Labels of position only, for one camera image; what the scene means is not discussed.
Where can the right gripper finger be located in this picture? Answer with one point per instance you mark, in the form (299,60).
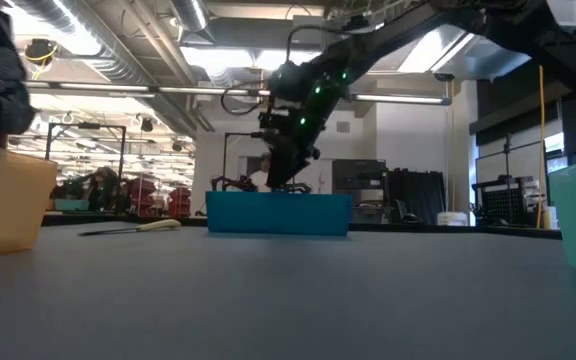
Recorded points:
(285,170)

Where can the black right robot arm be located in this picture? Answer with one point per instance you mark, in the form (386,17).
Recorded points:
(543,35)

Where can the black background robot arm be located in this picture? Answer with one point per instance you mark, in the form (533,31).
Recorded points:
(233,184)
(300,188)

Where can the person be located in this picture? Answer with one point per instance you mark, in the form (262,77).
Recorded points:
(259,179)

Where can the blue plastic bin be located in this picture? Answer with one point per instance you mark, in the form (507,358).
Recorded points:
(278,214)

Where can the black cabinet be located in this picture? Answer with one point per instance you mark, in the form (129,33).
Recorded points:
(358,175)

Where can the long ceiling light bar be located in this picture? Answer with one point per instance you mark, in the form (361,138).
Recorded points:
(208,91)

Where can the black curtain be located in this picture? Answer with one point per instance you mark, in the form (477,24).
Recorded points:
(418,195)

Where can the grey-blue table mat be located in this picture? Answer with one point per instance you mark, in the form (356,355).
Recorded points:
(288,310)

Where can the red storage bins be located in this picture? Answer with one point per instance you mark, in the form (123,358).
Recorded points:
(143,192)

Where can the white bucket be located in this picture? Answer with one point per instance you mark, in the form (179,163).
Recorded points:
(452,219)

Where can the black stand pole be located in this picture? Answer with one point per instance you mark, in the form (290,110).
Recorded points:
(507,150)

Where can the teal crate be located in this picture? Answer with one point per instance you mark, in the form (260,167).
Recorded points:
(71,205)

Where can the black pegboard cart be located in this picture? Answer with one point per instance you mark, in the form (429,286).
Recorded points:
(505,205)

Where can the orange plastic bin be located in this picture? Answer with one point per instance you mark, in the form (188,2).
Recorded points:
(8,200)

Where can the black rig frame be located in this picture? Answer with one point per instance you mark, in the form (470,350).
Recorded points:
(224,160)
(88,125)

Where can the silver ribbed air duct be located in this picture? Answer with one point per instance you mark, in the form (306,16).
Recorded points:
(118,65)

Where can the large silver ceiling duct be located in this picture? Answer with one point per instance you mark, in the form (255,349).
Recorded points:
(488,60)

